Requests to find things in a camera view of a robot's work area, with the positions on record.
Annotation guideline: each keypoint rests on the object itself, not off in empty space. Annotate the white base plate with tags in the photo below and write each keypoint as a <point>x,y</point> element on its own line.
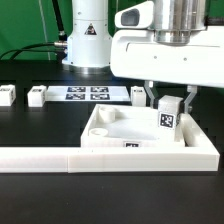
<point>88,93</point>

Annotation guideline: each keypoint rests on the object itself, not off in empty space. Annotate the white L-shaped obstacle wall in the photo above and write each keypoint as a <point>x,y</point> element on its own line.
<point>198,155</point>

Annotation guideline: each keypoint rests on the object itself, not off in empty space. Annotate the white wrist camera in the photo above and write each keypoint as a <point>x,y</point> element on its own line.
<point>139,16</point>

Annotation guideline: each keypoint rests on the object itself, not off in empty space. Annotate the white square tabletop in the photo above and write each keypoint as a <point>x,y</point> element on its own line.
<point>126,126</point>

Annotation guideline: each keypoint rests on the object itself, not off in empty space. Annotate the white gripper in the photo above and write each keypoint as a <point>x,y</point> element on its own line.
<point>135,54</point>

